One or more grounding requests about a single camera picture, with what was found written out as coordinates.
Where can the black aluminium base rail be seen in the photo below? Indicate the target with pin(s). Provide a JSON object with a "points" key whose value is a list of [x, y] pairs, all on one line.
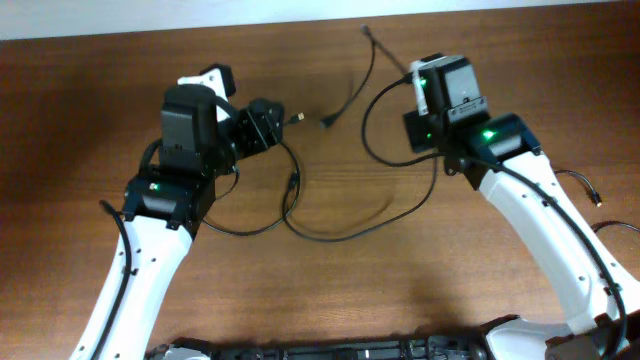
{"points": [[465, 344]]}

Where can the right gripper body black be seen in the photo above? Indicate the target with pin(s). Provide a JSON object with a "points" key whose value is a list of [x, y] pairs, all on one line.
{"points": [[424, 134]]}

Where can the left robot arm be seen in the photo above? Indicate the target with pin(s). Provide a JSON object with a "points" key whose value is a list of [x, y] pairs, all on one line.
{"points": [[202, 138]]}

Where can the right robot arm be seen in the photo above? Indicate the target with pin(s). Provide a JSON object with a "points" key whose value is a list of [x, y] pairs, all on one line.
{"points": [[503, 160]]}

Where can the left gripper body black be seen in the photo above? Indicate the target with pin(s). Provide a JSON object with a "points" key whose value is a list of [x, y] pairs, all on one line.
{"points": [[254, 123]]}

